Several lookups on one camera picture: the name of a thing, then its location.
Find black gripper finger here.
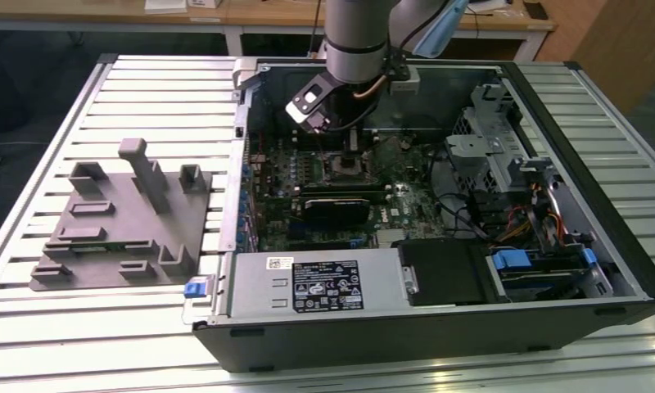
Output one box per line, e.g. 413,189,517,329
344,129,364,165

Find RAM slot white clips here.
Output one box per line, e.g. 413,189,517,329
296,131,374,138

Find wooden cabinet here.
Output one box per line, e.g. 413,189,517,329
533,0,655,120

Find black PC case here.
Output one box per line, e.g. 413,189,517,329
190,56,655,373

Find grey parts rack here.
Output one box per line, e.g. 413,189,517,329
26,138,213,292

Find silver power supply unit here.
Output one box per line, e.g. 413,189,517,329
225,250,418,319

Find black graphics card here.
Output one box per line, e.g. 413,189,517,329
301,196,373,226

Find black wire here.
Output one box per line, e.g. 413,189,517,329
434,191,496,242

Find silver chipset heatsink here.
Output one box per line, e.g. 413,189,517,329
376,228,409,249

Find hard disk in blue carrier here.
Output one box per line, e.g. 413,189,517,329
489,247,583,290

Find metal socket cover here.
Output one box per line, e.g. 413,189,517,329
368,135,417,174

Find green RAM stick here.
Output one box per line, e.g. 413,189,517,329
70,242,133,251

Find CPU socket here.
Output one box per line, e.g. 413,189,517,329
316,150,382,186

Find silver metal drive cage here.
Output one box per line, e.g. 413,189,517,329
441,84,530,196

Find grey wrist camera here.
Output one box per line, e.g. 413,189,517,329
389,67,420,94

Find green motherboard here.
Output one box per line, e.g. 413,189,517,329
242,133,452,252

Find silver disk bay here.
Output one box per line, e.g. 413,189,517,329
484,243,616,305

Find yellow orange power wires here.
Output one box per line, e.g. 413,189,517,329
493,203,568,247

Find black expansion slot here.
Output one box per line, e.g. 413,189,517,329
286,238,381,252

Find black plastic drive cover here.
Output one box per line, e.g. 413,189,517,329
392,239,496,309

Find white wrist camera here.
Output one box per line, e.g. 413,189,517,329
283,73,342,134

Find black cable brass connector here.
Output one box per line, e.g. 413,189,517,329
352,75,388,102

